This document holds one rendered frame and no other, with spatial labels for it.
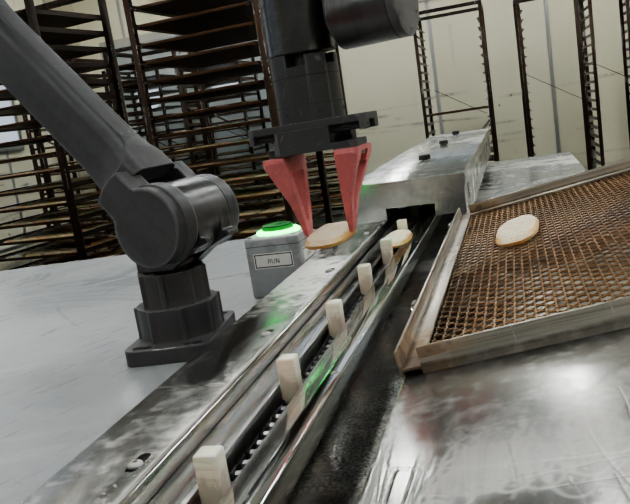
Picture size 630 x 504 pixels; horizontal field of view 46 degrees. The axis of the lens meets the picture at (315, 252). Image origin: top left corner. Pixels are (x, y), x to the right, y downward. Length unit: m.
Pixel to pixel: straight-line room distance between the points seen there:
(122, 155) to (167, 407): 0.32
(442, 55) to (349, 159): 7.07
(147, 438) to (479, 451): 0.22
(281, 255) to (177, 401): 0.43
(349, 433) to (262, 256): 0.43
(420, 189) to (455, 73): 6.57
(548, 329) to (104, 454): 0.25
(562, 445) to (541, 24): 7.40
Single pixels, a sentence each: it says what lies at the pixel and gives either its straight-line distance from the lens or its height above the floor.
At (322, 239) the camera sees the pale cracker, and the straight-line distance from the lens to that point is 0.61.
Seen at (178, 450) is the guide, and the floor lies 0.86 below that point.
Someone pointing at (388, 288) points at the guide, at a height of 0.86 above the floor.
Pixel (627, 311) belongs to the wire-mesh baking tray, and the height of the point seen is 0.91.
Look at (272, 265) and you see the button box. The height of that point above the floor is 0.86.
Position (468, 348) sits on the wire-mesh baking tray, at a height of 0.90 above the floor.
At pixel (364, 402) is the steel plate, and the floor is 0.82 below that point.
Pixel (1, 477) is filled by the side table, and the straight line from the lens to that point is 0.57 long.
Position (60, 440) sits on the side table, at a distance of 0.60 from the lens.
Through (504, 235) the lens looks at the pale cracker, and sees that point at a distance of 0.65.
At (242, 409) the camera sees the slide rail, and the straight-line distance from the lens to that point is 0.49.
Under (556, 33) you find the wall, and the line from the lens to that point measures 7.65.
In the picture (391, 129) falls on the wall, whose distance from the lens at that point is 7.73.
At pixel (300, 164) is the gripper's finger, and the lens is 0.66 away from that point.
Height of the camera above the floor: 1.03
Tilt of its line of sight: 10 degrees down
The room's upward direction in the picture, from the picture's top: 9 degrees counter-clockwise
